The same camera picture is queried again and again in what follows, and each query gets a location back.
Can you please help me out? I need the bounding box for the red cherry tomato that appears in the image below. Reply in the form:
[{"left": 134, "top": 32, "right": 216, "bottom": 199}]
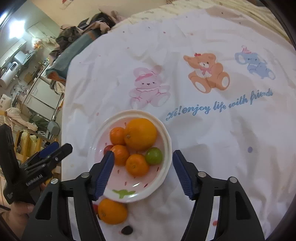
[
  {"left": 103, "top": 145, "right": 113, "bottom": 155},
  {"left": 92, "top": 203, "right": 99, "bottom": 218}
]

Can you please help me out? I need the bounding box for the large smooth orange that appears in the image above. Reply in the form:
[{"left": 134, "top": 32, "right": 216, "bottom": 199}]
[{"left": 97, "top": 198, "right": 128, "bottom": 225}]

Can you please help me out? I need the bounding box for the small mandarin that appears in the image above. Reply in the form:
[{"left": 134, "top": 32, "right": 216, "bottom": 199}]
[{"left": 109, "top": 127, "right": 125, "bottom": 146}]

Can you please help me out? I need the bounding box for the dark purple grape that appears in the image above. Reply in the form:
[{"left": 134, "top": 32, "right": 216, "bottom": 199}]
[{"left": 121, "top": 225, "right": 133, "bottom": 235}]

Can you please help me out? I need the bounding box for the medium mandarin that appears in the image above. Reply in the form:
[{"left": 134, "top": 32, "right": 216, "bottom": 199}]
[{"left": 125, "top": 154, "right": 149, "bottom": 177}]

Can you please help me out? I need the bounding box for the large orange with stem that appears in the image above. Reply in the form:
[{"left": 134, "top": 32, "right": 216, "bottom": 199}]
[{"left": 124, "top": 118, "right": 158, "bottom": 152}]

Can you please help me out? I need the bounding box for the person's hand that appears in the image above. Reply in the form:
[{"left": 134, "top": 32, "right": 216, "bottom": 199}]
[{"left": 6, "top": 201, "right": 35, "bottom": 233}]

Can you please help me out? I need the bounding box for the wooden chair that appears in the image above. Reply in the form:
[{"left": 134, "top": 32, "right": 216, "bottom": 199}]
[{"left": 14, "top": 131, "right": 59, "bottom": 164}]

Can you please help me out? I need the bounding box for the white kitchen cabinet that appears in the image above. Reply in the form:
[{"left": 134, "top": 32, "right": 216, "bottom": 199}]
[{"left": 21, "top": 78, "right": 62, "bottom": 121}]

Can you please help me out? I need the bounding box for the pink strawberry-shaped bowl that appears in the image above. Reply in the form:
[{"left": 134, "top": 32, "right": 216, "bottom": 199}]
[{"left": 87, "top": 110, "right": 172, "bottom": 203}]

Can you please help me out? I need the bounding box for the pile of clothes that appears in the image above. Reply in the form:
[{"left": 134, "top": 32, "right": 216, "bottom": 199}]
[{"left": 46, "top": 9, "right": 125, "bottom": 92}]

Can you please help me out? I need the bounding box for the white cartoon print bedsheet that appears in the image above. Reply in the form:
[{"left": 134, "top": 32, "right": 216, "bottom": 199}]
[{"left": 62, "top": 6, "right": 295, "bottom": 236}]

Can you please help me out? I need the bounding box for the cream floral blanket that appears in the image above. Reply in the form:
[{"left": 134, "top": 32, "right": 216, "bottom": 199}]
[{"left": 113, "top": 1, "right": 288, "bottom": 40}]

